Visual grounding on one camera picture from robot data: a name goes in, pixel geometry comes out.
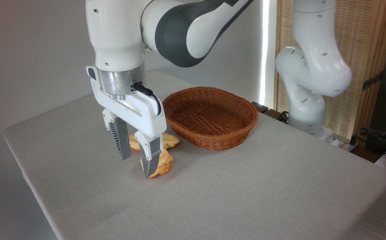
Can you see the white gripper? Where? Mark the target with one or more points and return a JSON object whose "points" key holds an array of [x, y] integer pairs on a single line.
{"points": [[139, 111]]}

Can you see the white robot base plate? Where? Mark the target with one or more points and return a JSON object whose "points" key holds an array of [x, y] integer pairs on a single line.
{"points": [[326, 135]]}

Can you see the brown woven wicker basket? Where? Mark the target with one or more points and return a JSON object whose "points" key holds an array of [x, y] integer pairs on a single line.
{"points": [[209, 116]]}

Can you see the dark wooden furniture edge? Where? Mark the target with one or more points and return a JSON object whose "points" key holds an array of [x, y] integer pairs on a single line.
{"points": [[260, 107]]}

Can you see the grey tablecloth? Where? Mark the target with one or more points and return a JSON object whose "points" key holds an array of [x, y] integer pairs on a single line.
{"points": [[246, 186]]}

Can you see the wooden bamboo folding screen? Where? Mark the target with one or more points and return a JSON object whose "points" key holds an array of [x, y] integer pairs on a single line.
{"points": [[359, 36]]}

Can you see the black metal screen hinge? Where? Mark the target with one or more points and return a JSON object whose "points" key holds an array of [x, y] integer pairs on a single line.
{"points": [[372, 80]]}

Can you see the flat golden bread piece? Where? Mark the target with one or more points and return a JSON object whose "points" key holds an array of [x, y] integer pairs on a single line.
{"points": [[170, 140]]}

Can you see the thick golden bread piece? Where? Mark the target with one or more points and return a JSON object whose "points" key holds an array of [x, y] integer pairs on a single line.
{"points": [[165, 163]]}

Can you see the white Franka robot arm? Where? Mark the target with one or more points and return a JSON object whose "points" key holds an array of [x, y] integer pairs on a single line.
{"points": [[116, 36]]}

